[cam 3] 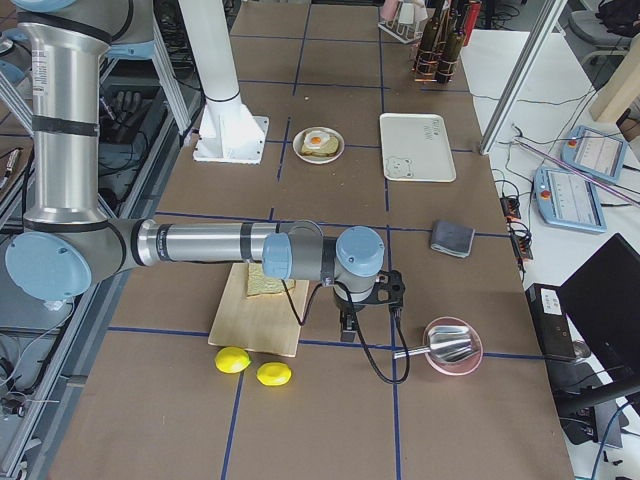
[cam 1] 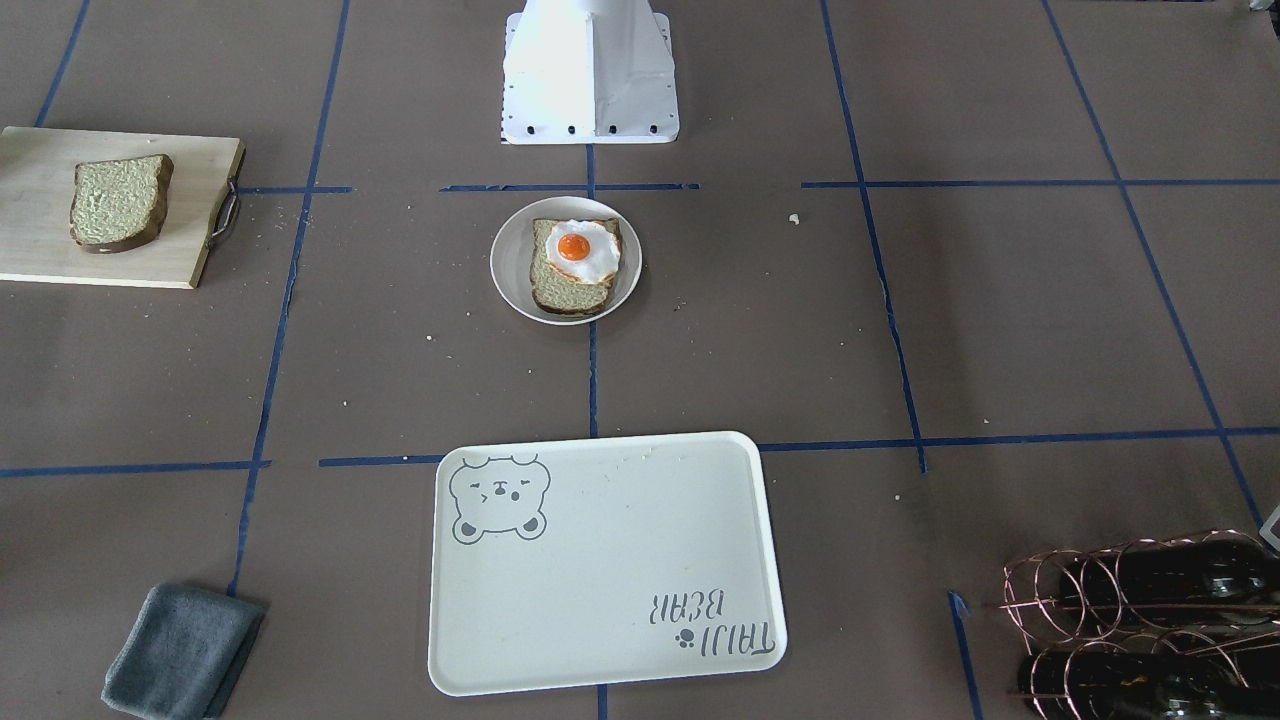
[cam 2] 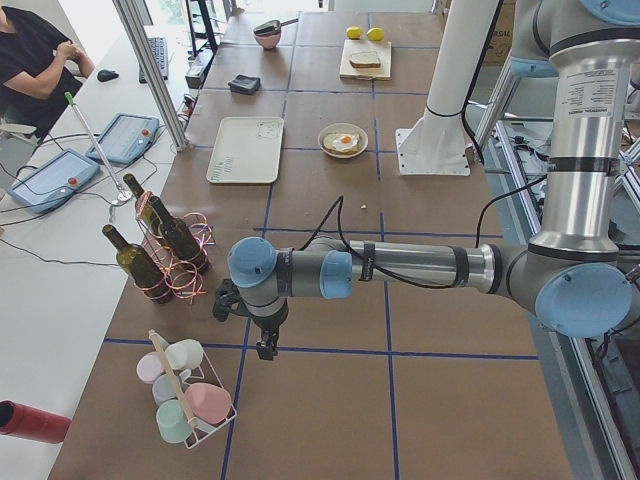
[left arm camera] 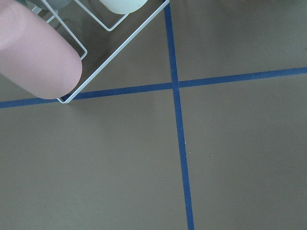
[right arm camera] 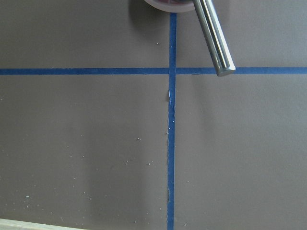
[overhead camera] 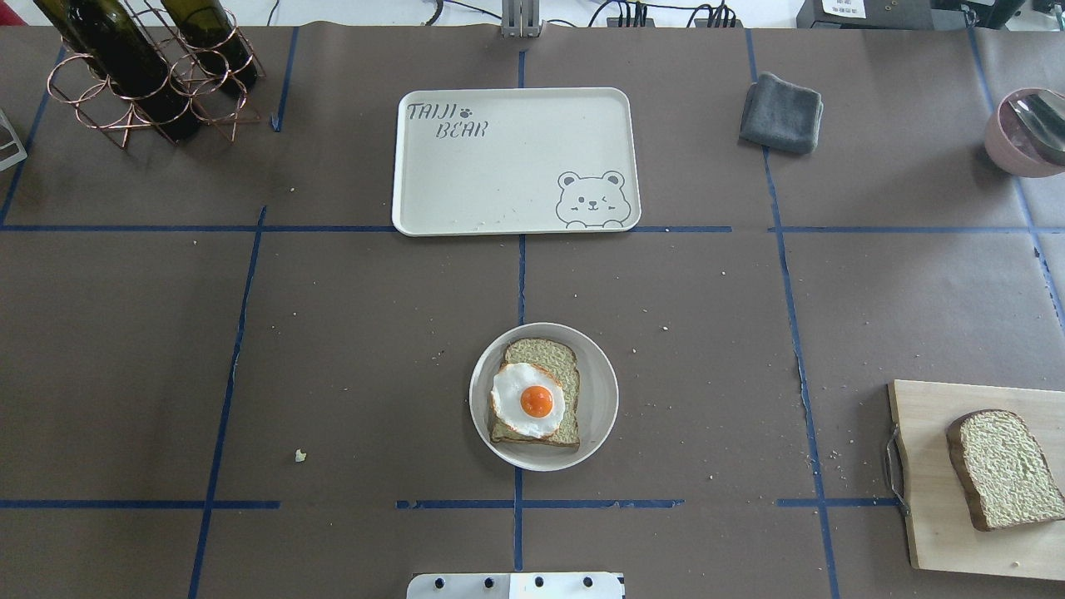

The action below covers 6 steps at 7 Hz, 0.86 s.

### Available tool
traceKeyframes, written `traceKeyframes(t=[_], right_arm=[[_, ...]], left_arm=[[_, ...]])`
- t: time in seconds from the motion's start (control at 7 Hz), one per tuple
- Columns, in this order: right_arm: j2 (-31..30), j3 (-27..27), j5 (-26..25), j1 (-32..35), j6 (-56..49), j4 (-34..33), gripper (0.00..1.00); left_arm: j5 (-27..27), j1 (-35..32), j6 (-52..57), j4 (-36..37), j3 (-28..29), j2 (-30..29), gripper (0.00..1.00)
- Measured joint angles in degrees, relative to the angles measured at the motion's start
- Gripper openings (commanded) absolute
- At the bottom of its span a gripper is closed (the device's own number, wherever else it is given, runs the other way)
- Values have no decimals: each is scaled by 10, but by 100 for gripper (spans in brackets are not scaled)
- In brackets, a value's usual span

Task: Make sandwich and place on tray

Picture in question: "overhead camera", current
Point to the bread slice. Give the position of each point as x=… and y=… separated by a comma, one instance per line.
x=1003, y=471
x=560, y=361

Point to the fried egg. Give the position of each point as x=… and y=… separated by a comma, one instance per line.
x=528, y=400

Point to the white round plate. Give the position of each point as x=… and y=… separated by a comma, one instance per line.
x=596, y=408

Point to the cream bear serving tray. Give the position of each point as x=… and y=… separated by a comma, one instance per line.
x=556, y=160

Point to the grey folded cloth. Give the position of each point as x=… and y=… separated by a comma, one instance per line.
x=781, y=115

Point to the wooden cutting board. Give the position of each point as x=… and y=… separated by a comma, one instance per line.
x=941, y=535

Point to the pink bowl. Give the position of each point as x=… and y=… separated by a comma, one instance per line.
x=1008, y=145

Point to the dark green wine bottle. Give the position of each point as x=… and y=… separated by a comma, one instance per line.
x=107, y=32

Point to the metal scoop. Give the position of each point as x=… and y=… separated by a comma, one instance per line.
x=1041, y=114

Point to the aluminium frame post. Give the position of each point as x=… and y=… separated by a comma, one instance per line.
x=521, y=18

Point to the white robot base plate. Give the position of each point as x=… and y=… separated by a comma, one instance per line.
x=518, y=585

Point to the copper wire bottle rack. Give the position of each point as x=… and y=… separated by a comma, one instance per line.
x=76, y=83

